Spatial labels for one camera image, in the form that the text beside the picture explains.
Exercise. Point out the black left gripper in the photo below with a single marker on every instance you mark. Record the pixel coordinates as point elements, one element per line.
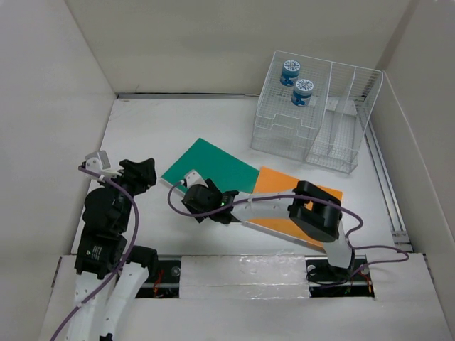
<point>141,174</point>

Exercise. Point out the green notebook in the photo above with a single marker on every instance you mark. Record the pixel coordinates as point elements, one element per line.
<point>211,162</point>

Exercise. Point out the white wire desk organizer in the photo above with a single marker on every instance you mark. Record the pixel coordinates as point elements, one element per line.
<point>329,131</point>

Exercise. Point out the orange notebook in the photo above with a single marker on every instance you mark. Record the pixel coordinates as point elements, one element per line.
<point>269,182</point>

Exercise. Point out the blue white jar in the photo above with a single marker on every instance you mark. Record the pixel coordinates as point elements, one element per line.
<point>302,92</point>
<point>290,72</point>

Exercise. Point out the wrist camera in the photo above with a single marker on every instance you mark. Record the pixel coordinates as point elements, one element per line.
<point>99,164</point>
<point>193,178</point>

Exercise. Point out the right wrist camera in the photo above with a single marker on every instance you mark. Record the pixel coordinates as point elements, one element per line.
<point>193,178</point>

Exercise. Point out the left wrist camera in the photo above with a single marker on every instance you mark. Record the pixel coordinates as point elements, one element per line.
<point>99,164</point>

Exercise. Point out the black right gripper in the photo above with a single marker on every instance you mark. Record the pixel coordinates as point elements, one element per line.
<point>212,187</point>

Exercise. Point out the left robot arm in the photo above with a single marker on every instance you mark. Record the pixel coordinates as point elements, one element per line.
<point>110,269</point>

